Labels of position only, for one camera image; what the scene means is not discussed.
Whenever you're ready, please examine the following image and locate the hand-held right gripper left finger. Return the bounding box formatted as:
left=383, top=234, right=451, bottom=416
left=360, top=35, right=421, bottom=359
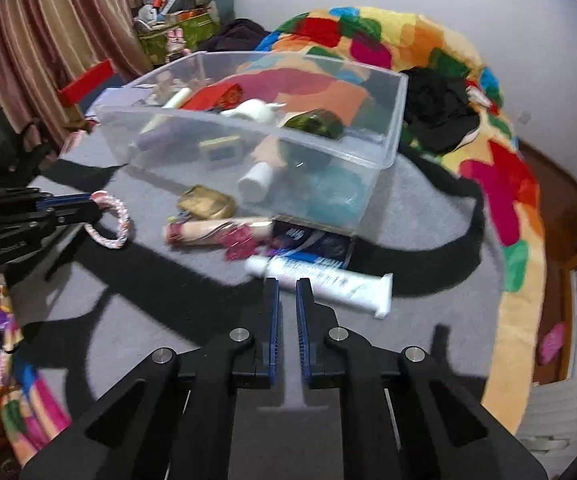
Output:
left=21, top=277, right=283, bottom=480

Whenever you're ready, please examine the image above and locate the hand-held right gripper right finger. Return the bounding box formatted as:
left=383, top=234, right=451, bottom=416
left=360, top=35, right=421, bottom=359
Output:
left=295, top=277, right=549, bottom=480

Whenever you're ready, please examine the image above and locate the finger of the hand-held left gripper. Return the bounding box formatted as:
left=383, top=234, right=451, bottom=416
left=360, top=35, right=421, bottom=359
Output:
left=0, top=187, right=95, bottom=212
left=0, top=204, right=103, bottom=233

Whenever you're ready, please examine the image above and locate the white tube with blue print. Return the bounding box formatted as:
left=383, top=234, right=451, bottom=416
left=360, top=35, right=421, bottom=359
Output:
left=245, top=254, right=394, bottom=320

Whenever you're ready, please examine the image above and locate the pink rope bracelet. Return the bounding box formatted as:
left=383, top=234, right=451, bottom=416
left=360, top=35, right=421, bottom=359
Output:
left=83, top=191, right=132, bottom=251

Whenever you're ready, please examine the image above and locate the small blue box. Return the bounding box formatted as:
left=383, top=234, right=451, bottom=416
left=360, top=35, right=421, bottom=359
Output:
left=268, top=219, right=358, bottom=267

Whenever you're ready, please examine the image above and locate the pink hair clip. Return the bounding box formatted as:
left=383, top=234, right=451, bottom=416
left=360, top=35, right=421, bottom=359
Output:
left=221, top=227, right=269, bottom=261

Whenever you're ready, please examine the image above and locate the clear plastic storage box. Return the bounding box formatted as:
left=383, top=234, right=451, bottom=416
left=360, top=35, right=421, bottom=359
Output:
left=93, top=50, right=409, bottom=238

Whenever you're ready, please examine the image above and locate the beige cream tube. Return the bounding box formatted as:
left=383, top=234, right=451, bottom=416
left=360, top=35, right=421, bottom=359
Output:
left=163, top=216, right=274, bottom=247

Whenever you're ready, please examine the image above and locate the teal tape roll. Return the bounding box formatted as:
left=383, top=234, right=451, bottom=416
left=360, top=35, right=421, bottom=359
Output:
left=308, top=170, right=369, bottom=216

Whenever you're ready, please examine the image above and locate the gold metallic pouch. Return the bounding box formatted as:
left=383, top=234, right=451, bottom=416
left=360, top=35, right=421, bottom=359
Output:
left=177, top=185, right=236, bottom=220

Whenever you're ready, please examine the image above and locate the beige bottle with white cap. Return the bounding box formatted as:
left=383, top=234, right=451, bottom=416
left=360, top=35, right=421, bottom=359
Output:
left=238, top=135, right=294, bottom=204

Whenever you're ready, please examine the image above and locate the mint green cosmetic tube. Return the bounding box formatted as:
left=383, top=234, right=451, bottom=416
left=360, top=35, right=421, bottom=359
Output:
left=141, top=87, right=192, bottom=133

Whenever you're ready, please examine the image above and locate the small yellow framed box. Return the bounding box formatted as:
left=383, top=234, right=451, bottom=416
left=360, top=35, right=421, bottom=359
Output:
left=199, top=136, right=243, bottom=170

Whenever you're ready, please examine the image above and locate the red foil packet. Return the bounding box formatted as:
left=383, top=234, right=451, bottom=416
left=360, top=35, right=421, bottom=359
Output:
left=181, top=82, right=244, bottom=113

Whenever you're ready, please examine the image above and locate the green glass bottle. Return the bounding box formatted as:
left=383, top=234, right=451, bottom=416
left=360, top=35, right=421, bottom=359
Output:
left=283, top=108, right=345, bottom=176

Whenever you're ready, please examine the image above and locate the white bandage roll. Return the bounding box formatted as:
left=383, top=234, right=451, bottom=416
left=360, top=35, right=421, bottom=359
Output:
left=221, top=99, right=286, bottom=123

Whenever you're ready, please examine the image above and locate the grey and black blanket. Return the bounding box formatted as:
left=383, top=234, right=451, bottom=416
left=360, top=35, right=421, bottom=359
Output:
left=6, top=125, right=506, bottom=480

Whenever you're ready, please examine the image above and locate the red box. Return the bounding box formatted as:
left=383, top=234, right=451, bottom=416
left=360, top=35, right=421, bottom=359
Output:
left=57, top=59, right=119, bottom=106

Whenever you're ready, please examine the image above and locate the striped curtain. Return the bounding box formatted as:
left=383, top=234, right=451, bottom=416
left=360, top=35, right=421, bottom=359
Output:
left=0, top=0, right=154, bottom=136

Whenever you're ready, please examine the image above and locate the green fabric bag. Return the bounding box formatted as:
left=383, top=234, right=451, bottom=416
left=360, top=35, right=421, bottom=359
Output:
left=136, top=10, right=222, bottom=66

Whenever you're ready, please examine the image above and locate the dark clothes pile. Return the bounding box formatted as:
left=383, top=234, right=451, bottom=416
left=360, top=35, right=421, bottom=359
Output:
left=203, top=18, right=272, bottom=53

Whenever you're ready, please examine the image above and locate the colourful patchwork blanket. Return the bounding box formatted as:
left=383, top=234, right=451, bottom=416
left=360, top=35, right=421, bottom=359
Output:
left=0, top=6, right=549, bottom=466

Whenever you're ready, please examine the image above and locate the pink slipper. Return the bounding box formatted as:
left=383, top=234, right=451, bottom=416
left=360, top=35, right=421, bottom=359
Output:
left=538, top=322, right=569, bottom=363

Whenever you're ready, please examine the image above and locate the black garment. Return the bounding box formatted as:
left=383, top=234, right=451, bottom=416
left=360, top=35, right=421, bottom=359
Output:
left=403, top=66, right=484, bottom=156

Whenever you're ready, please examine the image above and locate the white radiator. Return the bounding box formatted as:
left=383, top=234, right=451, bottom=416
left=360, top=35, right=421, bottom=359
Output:
left=515, top=365, right=577, bottom=456

